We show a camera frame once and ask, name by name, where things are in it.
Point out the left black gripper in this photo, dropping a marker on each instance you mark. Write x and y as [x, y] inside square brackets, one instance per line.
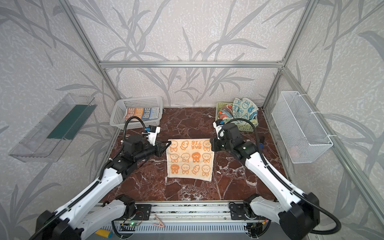
[158, 147]

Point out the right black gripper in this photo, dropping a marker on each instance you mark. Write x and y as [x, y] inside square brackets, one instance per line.
[217, 144]

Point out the striped rabbit text towel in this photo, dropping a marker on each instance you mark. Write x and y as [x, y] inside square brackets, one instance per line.
[145, 114]

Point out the orange rabbit pattern towel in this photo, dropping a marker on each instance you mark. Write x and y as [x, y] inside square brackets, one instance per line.
[190, 159]

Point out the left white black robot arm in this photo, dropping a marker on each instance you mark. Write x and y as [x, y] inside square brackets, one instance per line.
[72, 221]

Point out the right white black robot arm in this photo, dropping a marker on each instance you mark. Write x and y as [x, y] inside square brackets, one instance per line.
[298, 213]

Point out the green plastic basket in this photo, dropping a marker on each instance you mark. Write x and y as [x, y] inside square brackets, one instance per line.
[242, 124]

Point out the red orange towel in basket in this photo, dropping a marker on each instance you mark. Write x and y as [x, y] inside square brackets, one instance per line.
[225, 112]

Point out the teal rabbit pattern towel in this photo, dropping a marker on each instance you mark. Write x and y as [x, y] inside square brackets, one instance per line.
[245, 109]

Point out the white perforated plastic basket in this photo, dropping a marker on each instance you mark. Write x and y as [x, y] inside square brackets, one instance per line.
[119, 111]

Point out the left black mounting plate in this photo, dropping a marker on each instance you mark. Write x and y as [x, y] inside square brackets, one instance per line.
[141, 212]

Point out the black mounting plate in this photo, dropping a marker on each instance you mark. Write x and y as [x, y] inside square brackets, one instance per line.
[241, 211]
[141, 212]

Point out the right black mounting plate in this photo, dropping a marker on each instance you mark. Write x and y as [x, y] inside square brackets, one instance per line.
[241, 211]

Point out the pink clothespin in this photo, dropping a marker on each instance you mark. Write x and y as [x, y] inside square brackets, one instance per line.
[158, 222]

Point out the yellow plastic scoop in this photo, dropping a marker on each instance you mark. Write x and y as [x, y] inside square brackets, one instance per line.
[104, 233]

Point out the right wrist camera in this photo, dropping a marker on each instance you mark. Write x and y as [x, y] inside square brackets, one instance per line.
[218, 124]

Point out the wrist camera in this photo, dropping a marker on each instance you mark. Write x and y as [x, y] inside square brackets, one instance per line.
[152, 132]
[218, 124]

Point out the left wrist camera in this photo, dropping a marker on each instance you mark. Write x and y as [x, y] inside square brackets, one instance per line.
[152, 132]

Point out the white wire mesh basket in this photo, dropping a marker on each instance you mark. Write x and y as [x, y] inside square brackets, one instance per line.
[301, 131]

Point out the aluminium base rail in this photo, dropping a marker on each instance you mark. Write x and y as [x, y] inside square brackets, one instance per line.
[184, 217]

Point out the clear acrylic wall shelf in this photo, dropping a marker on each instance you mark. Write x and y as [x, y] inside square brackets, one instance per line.
[50, 138]

